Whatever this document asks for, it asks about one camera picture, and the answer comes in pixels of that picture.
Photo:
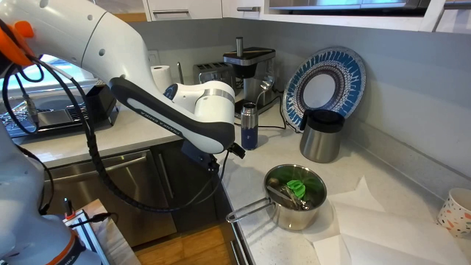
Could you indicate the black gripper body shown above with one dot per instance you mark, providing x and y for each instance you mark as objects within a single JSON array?
[{"x": 199, "y": 156}]

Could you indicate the blue and steel vacuum flask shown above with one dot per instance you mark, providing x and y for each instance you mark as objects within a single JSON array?
[{"x": 249, "y": 127}]

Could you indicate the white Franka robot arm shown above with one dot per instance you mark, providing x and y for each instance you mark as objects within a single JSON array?
[{"x": 122, "y": 44}]

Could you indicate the dark lower cabinet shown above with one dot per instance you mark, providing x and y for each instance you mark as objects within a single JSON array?
[{"x": 188, "y": 196}]

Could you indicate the steel dishwasher front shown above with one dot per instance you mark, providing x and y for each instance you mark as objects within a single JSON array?
[{"x": 132, "y": 196}]

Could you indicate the steel toaster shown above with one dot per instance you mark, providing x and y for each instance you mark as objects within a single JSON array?
[{"x": 213, "y": 74}]

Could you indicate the steel paper towel holder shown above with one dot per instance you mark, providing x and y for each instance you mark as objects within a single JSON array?
[{"x": 178, "y": 71}]

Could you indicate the white paper towel roll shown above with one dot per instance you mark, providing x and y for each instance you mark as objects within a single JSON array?
[{"x": 160, "y": 75}]

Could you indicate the green plastic piece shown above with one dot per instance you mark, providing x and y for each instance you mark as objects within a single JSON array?
[{"x": 296, "y": 187}]

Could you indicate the steel pasta spoon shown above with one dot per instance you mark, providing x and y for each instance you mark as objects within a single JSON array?
[{"x": 294, "y": 199}]

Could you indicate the black and steel coffee maker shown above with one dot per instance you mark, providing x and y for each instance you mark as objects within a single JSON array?
[{"x": 250, "y": 63}]

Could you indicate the black box appliance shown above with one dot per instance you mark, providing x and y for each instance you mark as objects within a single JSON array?
[{"x": 103, "y": 105}]

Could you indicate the steel canister with black lid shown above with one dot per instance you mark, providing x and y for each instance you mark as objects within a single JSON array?
[{"x": 321, "y": 141}]

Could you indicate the white upper cabinet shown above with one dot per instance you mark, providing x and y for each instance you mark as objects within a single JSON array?
[{"x": 196, "y": 7}]

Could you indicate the dark sink basin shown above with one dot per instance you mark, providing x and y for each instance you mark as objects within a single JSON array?
[{"x": 53, "y": 118}]

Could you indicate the bright window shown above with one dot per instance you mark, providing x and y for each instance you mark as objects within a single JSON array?
[{"x": 59, "y": 81}]

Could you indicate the blue patterned plate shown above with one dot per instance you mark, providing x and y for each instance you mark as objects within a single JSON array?
[{"x": 343, "y": 68}]

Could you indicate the white paper sheet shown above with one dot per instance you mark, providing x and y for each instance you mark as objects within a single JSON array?
[{"x": 391, "y": 230}]

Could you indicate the steel microwave oven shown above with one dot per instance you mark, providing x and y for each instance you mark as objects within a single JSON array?
[{"x": 347, "y": 3}]

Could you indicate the white speckled cup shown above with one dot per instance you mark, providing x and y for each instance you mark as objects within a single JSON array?
[{"x": 456, "y": 215}]

